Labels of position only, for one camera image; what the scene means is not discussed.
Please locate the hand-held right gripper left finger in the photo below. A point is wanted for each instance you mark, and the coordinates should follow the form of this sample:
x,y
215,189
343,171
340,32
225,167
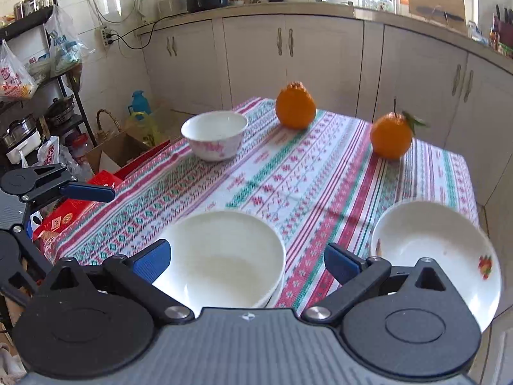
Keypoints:
x,y
152,265

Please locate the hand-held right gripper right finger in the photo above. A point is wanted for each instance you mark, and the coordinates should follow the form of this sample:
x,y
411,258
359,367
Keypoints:
x,y
342,267

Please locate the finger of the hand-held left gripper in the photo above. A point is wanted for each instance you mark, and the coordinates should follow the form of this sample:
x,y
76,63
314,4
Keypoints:
x,y
38,254
88,193

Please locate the white pink-floral bowl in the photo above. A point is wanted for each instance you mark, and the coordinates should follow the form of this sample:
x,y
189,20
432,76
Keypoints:
x,y
277,290
214,134
224,260

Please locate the small white fruit-print plate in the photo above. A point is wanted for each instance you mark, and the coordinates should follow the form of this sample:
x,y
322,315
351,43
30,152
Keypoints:
x,y
433,244

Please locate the flat red box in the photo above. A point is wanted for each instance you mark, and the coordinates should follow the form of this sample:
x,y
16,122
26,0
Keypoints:
x,y
104,180

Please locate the red cardboard box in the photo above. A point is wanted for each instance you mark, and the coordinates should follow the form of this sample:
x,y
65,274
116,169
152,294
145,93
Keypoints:
x,y
64,220

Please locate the open brown cardboard box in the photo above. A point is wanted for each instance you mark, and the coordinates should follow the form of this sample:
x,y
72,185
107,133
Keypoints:
x,y
120,150

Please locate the wicker basket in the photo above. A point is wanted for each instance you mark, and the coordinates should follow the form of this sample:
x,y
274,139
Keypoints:
x,y
108,122

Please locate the yellow plastic bag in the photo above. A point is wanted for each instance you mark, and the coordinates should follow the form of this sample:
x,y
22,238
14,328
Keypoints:
x,y
144,128

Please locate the dark cooking pot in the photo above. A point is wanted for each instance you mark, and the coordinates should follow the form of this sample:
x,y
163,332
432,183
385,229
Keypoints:
x,y
60,110

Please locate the black metal shelf rack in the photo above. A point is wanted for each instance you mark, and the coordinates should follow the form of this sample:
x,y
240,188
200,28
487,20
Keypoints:
x,y
66,96

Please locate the blue thermos jug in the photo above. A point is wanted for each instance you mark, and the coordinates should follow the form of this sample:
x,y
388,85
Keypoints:
x,y
139,104

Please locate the red green patterned tablecloth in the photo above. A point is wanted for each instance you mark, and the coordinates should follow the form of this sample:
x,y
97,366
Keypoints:
x,y
280,176

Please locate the white red plastic bag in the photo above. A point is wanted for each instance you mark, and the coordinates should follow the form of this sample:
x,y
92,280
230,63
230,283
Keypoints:
x,y
14,76

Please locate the orange with stem and leaf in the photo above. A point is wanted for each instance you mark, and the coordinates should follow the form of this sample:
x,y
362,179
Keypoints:
x,y
390,136

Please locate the white blue plastic bag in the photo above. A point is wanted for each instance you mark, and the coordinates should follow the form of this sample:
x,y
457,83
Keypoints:
x,y
66,44

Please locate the white power strip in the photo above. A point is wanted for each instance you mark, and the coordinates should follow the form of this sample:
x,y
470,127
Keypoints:
x,y
106,36

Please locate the bumpy orange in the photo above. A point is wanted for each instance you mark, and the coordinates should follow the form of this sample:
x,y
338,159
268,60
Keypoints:
x,y
295,106

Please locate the white electric kettle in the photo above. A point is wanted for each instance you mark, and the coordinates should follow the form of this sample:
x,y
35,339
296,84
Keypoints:
x,y
147,8

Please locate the steel canisters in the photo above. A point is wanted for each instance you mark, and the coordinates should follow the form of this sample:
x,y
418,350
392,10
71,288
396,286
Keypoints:
x,y
32,6

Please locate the white countertop appliance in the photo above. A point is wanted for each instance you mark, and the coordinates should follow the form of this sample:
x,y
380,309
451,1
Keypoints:
x,y
173,5

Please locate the white double-door kitchen cabinet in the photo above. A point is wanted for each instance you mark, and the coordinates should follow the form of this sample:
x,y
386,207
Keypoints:
x,y
256,60
425,72

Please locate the beige kitchen countertop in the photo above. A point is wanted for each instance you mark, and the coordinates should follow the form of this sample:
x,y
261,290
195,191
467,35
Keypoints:
x,y
300,8

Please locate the knife block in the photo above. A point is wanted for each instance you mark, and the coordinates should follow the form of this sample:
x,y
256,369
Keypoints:
x,y
504,22

